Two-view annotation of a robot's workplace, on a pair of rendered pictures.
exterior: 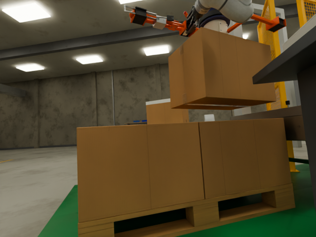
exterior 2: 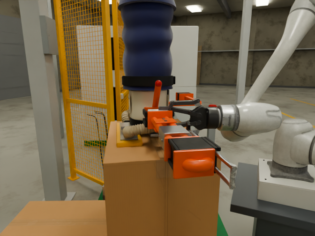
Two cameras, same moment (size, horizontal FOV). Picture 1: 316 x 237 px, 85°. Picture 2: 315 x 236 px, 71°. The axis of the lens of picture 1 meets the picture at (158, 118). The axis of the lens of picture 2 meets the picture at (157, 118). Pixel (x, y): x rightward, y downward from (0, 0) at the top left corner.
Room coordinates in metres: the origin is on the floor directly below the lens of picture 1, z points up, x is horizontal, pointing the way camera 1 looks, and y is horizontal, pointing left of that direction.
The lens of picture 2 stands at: (0.94, 0.47, 1.37)
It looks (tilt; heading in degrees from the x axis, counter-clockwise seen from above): 13 degrees down; 285
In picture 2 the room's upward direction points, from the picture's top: straight up
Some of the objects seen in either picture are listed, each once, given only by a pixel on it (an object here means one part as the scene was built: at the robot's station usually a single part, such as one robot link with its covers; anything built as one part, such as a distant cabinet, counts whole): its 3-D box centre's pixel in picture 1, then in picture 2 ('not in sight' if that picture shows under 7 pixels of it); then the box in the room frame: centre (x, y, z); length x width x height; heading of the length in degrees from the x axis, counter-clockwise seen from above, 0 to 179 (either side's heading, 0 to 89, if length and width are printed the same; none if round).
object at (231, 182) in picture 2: (150, 13); (203, 144); (0.96, 0.01, 1.21); 0.31 x 0.03 x 0.05; 115
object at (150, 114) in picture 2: (187, 28); (158, 117); (1.13, -0.24, 1.20); 0.10 x 0.08 x 0.06; 25
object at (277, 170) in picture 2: not in sight; (288, 165); (0.56, -0.72, 0.87); 0.22 x 0.18 x 0.06; 84
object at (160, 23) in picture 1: (159, 22); (173, 137); (1.04, -0.05, 1.20); 0.07 x 0.07 x 0.04; 25
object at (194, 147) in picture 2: (138, 17); (187, 155); (0.99, 0.08, 1.21); 0.08 x 0.07 x 0.05; 115
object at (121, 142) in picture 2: not in sight; (127, 129); (1.32, -0.43, 1.09); 0.34 x 0.10 x 0.05; 115
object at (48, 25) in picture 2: not in sight; (49, 36); (2.37, -1.26, 1.62); 0.20 x 0.05 x 0.30; 106
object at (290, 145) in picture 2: not in sight; (294, 141); (0.56, -0.69, 1.01); 0.18 x 0.16 x 0.22; 143
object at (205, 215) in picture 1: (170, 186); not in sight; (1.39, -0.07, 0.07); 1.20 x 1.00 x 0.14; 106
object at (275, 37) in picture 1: (272, 84); (86, 97); (2.25, -1.56, 1.05); 0.87 x 0.10 x 2.10; 158
